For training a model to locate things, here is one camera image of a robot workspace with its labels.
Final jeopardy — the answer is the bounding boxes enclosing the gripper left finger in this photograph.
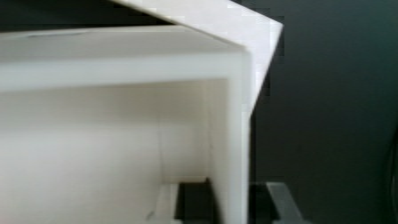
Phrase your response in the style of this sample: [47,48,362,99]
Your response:
[174,182,214,224]

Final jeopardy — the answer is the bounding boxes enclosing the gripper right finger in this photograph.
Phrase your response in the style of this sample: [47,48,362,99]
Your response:
[252,182,309,224]

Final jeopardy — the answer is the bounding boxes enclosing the white drawer cabinet box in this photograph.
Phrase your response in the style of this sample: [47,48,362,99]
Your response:
[0,0,282,224]

